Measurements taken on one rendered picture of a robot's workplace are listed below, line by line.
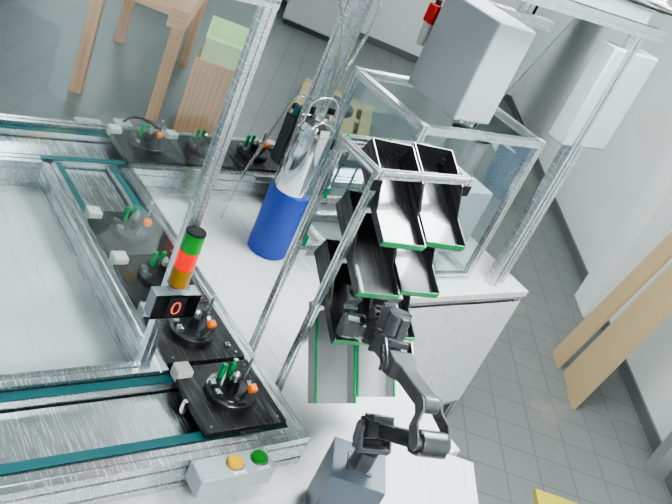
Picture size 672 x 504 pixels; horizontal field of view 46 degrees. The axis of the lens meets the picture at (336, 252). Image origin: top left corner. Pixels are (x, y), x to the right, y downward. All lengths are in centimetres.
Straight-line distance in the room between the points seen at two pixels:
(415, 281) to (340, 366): 33
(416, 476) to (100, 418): 92
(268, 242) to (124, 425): 112
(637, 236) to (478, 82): 299
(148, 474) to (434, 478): 88
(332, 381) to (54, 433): 75
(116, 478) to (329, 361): 68
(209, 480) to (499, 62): 179
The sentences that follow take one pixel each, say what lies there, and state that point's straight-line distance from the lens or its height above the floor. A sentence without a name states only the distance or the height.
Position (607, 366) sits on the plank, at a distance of 481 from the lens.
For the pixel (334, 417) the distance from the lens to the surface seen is 243.
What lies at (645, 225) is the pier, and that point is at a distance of 572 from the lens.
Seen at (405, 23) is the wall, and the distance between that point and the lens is 1023.
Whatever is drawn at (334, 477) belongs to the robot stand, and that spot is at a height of 106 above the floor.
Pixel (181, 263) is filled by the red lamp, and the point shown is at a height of 133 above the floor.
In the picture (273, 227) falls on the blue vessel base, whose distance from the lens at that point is 293.
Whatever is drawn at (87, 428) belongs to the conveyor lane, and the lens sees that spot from 205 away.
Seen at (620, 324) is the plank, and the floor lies 48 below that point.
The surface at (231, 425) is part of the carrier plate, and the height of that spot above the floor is 97.
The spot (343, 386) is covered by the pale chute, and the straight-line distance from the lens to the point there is 228.
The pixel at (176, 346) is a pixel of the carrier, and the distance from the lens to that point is 226.
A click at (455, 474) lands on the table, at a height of 86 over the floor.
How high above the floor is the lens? 237
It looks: 28 degrees down
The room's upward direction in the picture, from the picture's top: 25 degrees clockwise
